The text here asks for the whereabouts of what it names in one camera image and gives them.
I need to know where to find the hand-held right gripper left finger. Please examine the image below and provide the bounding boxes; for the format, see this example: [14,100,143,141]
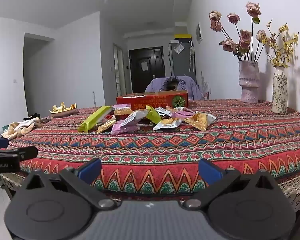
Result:
[17,158,116,209]

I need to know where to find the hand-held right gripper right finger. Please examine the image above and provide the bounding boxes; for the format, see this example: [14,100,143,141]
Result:
[184,158,282,209]

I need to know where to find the long green snack bar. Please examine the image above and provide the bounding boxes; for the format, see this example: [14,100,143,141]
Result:
[77,106,114,133]

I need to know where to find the pile of mixed snack packets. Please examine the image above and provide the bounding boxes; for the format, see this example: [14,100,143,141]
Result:
[77,105,217,135]

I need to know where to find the short green snack packet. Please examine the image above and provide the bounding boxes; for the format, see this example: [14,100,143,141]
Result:
[145,106,162,124]

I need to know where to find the red printed cardboard box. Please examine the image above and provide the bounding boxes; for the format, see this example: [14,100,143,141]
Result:
[116,91,189,111]

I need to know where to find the beige crumpled cloth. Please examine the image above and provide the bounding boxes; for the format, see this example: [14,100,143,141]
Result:
[2,119,42,140]

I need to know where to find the wooden plate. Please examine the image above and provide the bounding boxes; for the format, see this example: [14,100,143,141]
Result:
[49,108,79,118]

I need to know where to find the pink textured vase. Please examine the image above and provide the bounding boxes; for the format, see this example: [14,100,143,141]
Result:
[238,60,260,103]

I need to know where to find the purple puffer jacket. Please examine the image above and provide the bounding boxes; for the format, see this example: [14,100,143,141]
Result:
[145,76,202,100]

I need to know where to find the black entrance door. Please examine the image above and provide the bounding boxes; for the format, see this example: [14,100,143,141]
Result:
[129,46,165,94]

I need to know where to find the glass sliding door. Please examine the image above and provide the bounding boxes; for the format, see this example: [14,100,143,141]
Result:
[113,43,127,97]

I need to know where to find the white floral vase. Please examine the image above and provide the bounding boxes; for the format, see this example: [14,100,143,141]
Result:
[272,67,288,114]

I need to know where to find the grey refrigerator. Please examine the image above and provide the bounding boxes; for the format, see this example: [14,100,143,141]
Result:
[168,41,197,83]

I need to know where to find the white folded umbrella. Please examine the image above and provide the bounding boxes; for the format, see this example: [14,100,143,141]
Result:
[189,41,194,72]

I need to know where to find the yellow and grey box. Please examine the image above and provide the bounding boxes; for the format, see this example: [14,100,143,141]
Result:
[174,33,192,43]

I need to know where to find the yellow flower branches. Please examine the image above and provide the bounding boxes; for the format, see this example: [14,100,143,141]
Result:
[264,19,299,68]

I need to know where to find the pink wall decoration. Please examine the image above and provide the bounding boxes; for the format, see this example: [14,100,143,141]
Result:
[201,71,210,100]

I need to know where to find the wall poster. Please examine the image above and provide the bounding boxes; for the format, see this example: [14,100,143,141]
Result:
[195,22,203,44]

